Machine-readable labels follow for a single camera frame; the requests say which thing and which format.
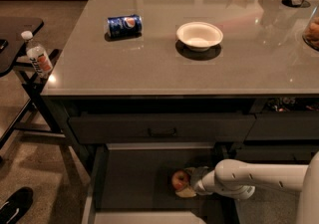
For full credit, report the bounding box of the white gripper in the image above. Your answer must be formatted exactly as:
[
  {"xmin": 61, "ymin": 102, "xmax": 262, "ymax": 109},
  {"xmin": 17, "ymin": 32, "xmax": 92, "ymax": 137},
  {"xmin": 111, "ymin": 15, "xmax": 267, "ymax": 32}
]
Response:
[{"xmin": 175, "ymin": 166, "xmax": 213, "ymax": 198}]

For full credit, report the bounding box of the red apple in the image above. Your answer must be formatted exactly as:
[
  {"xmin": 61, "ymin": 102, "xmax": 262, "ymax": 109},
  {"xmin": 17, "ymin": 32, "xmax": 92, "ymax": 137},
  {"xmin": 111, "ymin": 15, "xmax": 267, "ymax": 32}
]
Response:
[{"xmin": 171, "ymin": 170, "xmax": 190, "ymax": 191}]

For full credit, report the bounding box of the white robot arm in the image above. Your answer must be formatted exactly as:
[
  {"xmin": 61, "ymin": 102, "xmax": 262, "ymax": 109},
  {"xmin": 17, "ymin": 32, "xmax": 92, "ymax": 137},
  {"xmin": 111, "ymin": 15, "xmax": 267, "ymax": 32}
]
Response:
[{"xmin": 171, "ymin": 152, "xmax": 319, "ymax": 224}]

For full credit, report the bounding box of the open middle drawer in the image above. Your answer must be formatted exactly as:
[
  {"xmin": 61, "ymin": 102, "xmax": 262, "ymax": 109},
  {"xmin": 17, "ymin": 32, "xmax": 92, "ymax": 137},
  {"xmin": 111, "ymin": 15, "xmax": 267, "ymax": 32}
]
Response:
[{"xmin": 81, "ymin": 145, "xmax": 240, "ymax": 224}]

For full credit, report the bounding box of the closed top drawer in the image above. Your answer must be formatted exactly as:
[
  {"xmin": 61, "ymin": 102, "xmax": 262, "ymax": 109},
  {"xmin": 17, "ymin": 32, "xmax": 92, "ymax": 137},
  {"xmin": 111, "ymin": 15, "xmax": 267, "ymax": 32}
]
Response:
[{"xmin": 68, "ymin": 113, "xmax": 255, "ymax": 144}]

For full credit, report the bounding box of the right lower drawer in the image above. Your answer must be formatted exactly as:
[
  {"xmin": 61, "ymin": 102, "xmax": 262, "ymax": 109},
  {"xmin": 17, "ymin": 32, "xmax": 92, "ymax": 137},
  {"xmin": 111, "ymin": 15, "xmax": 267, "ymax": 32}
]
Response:
[{"xmin": 234, "ymin": 145, "xmax": 319, "ymax": 164}]

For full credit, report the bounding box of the right top drawer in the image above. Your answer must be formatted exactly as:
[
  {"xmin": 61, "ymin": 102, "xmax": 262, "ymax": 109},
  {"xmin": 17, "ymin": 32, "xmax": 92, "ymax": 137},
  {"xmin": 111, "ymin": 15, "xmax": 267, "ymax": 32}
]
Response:
[{"xmin": 246, "ymin": 97, "xmax": 319, "ymax": 141}]

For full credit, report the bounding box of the white paper bowl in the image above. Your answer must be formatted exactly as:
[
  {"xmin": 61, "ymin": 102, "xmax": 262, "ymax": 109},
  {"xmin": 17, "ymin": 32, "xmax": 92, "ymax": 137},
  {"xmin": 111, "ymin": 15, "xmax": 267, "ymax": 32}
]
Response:
[{"xmin": 176, "ymin": 22, "xmax": 223, "ymax": 52}]

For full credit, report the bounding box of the black side table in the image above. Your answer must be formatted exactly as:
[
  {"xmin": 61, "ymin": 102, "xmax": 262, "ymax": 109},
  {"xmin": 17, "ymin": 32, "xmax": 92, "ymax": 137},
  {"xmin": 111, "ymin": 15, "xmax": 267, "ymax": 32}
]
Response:
[{"xmin": 0, "ymin": 17, "xmax": 61, "ymax": 147}]

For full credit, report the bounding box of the blue Pepsi can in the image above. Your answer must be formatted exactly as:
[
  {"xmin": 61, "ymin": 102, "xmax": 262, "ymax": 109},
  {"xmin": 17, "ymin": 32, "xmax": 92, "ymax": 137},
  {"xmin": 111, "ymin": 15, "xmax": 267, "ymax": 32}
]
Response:
[{"xmin": 106, "ymin": 14, "xmax": 143, "ymax": 38}]

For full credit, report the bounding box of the black sneaker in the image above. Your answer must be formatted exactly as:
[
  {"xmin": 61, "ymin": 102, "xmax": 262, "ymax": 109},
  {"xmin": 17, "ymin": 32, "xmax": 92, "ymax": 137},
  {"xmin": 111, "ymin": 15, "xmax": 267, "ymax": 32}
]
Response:
[{"xmin": 0, "ymin": 187, "xmax": 33, "ymax": 224}]

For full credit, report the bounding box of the glass bowl of snacks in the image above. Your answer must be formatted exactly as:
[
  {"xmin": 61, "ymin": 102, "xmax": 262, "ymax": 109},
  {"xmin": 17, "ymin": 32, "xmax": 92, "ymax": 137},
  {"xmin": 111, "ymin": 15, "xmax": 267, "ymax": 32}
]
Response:
[{"xmin": 302, "ymin": 6, "xmax": 319, "ymax": 51}]

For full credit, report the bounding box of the clear plastic water bottle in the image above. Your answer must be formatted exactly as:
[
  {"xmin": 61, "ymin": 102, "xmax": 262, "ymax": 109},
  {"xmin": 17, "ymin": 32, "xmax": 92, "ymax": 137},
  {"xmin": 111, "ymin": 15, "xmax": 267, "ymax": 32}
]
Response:
[{"xmin": 21, "ymin": 31, "xmax": 53, "ymax": 79}]

